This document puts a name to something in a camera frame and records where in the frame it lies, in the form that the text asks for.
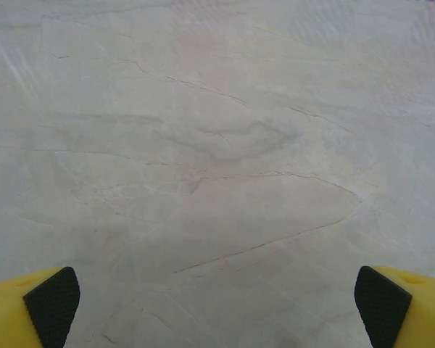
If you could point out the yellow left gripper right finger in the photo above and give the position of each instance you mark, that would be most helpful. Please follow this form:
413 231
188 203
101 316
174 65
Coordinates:
402 311

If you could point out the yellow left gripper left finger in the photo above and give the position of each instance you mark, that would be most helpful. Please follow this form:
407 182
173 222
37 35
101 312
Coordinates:
40 311

